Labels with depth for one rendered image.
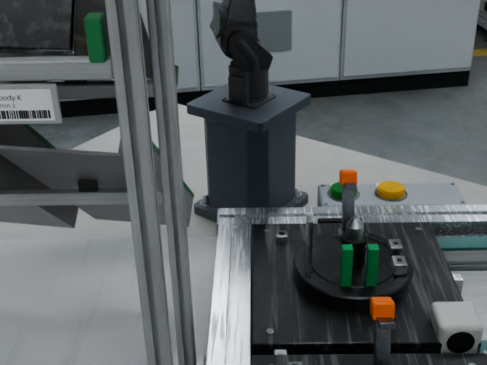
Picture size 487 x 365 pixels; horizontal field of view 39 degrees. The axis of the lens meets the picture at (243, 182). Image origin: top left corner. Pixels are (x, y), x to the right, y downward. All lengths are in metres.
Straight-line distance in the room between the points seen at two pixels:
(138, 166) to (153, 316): 0.14
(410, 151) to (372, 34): 0.85
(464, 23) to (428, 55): 0.26
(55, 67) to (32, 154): 0.20
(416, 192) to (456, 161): 2.33
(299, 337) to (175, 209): 0.19
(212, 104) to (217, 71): 2.75
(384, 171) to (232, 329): 0.62
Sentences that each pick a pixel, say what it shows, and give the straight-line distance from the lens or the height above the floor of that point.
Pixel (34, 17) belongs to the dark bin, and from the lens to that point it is 0.55.
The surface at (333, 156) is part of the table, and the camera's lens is 1.36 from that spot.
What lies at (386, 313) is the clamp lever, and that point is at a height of 1.06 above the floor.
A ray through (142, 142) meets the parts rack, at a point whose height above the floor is 1.25.
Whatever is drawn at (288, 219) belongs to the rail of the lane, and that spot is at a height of 0.96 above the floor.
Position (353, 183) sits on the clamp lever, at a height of 1.06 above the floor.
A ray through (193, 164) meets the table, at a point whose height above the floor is 0.86.
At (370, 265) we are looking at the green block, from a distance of 0.77.
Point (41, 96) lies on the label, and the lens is 0.51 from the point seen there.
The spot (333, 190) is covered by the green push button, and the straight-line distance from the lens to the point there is 1.01.
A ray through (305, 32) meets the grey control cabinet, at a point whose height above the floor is 0.40.
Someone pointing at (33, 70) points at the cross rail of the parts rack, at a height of 1.30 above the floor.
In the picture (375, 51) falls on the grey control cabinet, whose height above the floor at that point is 0.27.
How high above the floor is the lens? 1.46
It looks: 28 degrees down
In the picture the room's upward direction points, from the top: 1 degrees counter-clockwise
